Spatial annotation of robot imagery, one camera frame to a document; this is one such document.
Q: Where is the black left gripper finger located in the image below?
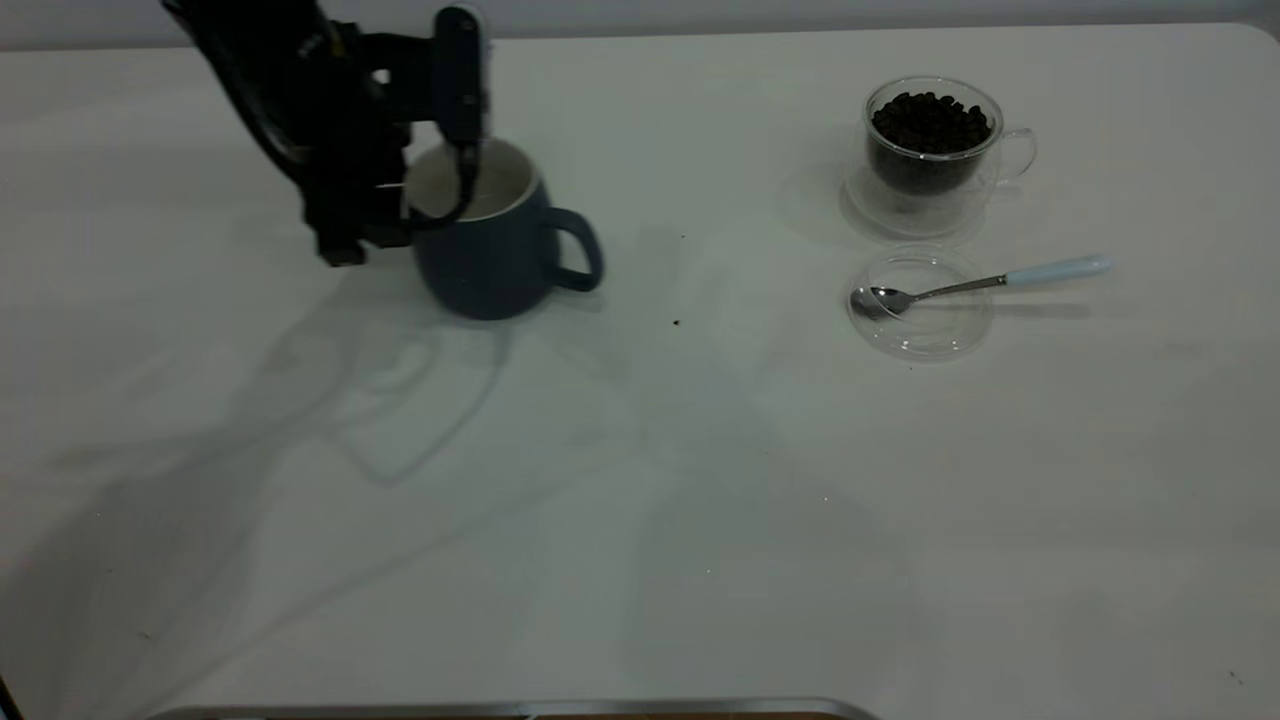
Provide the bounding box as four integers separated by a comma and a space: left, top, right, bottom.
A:
304, 194, 370, 267
367, 184, 414, 248

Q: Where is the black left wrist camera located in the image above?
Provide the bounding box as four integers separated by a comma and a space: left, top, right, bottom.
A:
433, 5, 490, 151

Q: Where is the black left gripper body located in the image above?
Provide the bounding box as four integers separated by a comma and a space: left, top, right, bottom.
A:
298, 25, 439, 199

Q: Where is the dark blue-grey ceramic mug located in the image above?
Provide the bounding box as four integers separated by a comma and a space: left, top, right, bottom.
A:
404, 138, 605, 322

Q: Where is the pile of coffee beans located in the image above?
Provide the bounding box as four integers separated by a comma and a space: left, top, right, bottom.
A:
870, 92, 993, 197

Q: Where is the clear round glass lid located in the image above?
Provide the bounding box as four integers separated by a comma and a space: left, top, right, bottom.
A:
846, 245, 997, 361

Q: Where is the black left camera cable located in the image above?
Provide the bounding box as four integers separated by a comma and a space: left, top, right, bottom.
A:
404, 140, 482, 234

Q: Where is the metal spoon light blue handle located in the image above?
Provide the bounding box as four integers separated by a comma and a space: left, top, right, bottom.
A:
850, 255, 1113, 322

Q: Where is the clear double-wall glass cup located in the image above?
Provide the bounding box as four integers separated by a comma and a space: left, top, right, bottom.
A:
845, 76, 1038, 242

